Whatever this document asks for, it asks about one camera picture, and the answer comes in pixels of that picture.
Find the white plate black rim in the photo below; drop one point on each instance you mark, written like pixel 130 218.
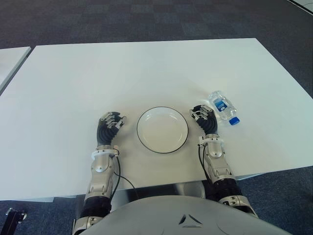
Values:
pixel 162 131

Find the white neighbouring table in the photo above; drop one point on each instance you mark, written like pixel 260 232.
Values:
pixel 9 63

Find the clear water bottle blue cap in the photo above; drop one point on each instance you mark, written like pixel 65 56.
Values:
pixel 221 105

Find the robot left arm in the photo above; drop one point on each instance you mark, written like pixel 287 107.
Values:
pixel 99 176

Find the white cylinder under table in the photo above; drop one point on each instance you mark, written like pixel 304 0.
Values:
pixel 188 189

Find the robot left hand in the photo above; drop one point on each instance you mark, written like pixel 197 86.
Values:
pixel 107 134

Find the black floor stand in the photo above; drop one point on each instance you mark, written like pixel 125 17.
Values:
pixel 13 220

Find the white table edge in background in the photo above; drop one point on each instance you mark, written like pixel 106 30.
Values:
pixel 303 4

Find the grey robot torso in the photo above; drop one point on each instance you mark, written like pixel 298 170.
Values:
pixel 176 218

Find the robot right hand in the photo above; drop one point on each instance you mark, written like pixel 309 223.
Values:
pixel 207 123

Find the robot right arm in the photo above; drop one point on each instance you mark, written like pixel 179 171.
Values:
pixel 220 166

